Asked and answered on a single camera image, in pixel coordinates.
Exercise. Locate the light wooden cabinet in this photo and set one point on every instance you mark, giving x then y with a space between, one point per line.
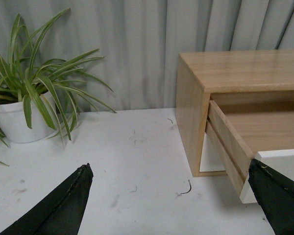
235 76

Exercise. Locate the white plant pot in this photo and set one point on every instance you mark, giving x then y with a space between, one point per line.
14 126

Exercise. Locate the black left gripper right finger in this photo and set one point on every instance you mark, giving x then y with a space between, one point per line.
274 192

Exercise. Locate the grey curtain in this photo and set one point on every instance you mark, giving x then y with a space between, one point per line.
140 40

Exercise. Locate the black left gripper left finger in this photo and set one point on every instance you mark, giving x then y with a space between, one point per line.
61 211

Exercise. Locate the wooden drawer white front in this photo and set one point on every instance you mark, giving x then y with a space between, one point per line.
255 130

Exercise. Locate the green spider plant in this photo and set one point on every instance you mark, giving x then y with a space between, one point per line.
52 85

